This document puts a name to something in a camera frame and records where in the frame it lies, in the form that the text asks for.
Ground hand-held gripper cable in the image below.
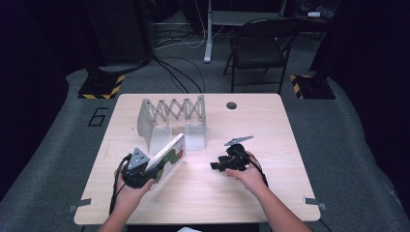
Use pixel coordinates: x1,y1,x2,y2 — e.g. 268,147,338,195
108,153,133,216
242,150,270,189

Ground black upright cabinet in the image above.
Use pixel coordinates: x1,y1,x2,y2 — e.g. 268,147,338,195
81,0,153,67

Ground person's right hand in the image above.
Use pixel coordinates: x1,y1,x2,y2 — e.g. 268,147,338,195
223,150,268,196

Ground right hand-held gripper cable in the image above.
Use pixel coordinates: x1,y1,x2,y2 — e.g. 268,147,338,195
242,150,270,189

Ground white desk leg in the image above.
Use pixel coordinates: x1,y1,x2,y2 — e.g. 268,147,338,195
203,0,215,64

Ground black cable under table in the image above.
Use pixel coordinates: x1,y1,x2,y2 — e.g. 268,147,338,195
317,217,335,232

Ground grey expandable bookend rack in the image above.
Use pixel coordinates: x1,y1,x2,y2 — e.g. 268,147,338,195
136,94,208,156

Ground black floor cables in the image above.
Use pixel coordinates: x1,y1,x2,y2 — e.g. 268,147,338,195
152,55,207,95

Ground left hand-held gripper cable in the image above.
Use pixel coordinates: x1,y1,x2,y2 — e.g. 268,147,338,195
108,153,133,216

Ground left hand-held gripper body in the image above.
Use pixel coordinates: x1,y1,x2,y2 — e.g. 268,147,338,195
121,147,162,190

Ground black folding chair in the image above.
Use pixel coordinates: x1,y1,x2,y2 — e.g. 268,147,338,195
222,16,303,96

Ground person's left hand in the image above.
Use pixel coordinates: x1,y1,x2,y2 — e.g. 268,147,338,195
113,166,157,209

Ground grey table edge bracket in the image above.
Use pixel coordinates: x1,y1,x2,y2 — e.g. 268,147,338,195
302,195,328,212
66,197,93,214

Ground white caterpillar picture book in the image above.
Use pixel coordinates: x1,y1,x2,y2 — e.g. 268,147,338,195
146,132,188,191

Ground white floor cables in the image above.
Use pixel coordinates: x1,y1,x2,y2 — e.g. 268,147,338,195
154,0,226,50

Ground black yellow striped stand base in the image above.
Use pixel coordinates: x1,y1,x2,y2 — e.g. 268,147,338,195
288,73,337,101
77,72,126,101

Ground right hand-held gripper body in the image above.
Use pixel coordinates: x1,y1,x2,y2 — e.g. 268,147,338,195
221,134,254,172

